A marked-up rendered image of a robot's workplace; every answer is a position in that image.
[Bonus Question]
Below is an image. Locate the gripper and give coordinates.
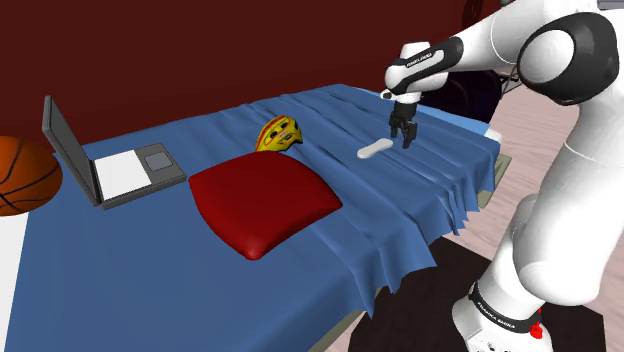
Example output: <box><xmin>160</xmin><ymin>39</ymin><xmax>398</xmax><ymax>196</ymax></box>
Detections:
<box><xmin>389</xmin><ymin>100</ymin><xmax>419</xmax><ymax>149</ymax></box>

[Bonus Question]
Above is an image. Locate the white remote control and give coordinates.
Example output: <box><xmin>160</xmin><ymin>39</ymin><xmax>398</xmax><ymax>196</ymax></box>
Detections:
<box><xmin>356</xmin><ymin>137</ymin><xmax>395</xmax><ymax>160</ymax></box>

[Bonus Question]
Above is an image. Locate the yellow and red helmet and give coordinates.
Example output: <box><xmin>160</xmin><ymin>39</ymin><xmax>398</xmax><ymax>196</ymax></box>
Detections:
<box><xmin>254</xmin><ymin>115</ymin><xmax>304</xmax><ymax>153</ymax></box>

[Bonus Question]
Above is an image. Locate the red pillow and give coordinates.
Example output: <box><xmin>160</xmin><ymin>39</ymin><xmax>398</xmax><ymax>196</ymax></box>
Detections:
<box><xmin>187</xmin><ymin>151</ymin><xmax>344</xmax><ymax>262</ymax></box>

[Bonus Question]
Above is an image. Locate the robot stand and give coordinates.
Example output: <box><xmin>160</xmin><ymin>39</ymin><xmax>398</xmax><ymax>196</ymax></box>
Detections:
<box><xmin>346</xmin><ymin>235</ymin><xmax>608</xmax><ymax>352</ymax></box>

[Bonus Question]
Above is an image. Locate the grey open laptop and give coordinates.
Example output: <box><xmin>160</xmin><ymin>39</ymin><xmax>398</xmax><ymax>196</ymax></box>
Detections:
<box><xmin>41</xmin><ymin>94</ymin><xmax>188</xmax><ymax>211</ymax></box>

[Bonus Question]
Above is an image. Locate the bed with blue cover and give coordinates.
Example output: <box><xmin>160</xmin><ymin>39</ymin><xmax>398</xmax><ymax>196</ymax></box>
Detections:
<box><xmin>0</xmin><ymin>83</ymin><xmax>513</xmax><ymax>352</ymax></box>

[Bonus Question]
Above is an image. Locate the orange basketball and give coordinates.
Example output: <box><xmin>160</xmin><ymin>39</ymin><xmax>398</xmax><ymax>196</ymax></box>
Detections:
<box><xmin>0</xmin><ymin>135</ymin><xmax>64</xmax><ymax>218</ymax></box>

